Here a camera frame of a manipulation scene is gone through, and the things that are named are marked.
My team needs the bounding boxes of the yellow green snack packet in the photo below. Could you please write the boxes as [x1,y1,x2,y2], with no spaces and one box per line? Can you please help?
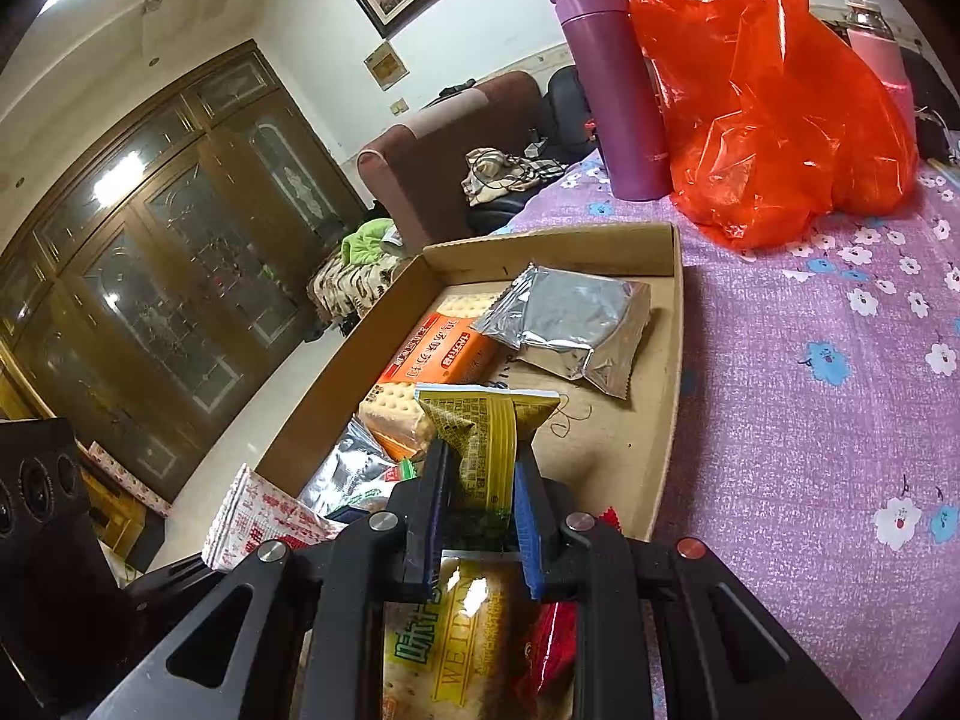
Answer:
[415,383,562,543]

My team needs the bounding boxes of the pink bottle with knit sleeve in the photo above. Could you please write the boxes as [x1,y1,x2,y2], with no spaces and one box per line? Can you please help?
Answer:
[844,0,916,137]

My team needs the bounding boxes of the red candy packet gold label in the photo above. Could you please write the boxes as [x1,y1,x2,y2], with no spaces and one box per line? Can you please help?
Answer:
[517,601,578,709]

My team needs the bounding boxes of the cardboard box tray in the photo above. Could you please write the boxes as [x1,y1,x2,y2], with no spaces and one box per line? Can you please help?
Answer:
[254,221,687,543]

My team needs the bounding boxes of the yellow Weidan cracker packet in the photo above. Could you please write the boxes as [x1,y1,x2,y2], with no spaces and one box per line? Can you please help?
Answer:
[381,557,526,718]

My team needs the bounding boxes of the orange cracker packet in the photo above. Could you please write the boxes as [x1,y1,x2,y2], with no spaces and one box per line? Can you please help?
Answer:
[377,293,500,385]

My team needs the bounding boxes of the silver foil packet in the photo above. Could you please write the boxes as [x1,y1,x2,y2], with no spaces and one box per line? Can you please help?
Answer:
[473,263,652,400]

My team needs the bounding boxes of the purple floral tablecloth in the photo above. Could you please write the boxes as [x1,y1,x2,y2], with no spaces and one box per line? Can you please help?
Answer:
[511,156,958,718]

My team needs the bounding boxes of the brown sofa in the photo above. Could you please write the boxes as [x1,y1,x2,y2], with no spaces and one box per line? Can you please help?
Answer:
[355,65,587,252]

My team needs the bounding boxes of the black speaker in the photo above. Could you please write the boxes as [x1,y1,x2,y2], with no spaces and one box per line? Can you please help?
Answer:
[2,418,137,715]

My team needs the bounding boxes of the dark wooden cabinet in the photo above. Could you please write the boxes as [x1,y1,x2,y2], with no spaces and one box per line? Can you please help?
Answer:
[2,43,364,497]

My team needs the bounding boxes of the red plastic bag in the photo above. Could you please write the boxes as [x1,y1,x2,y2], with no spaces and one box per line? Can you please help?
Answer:
[630,0,918,250]

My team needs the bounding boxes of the purple thermos bottle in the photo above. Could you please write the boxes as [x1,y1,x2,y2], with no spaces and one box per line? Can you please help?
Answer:
[550,0,672,202]

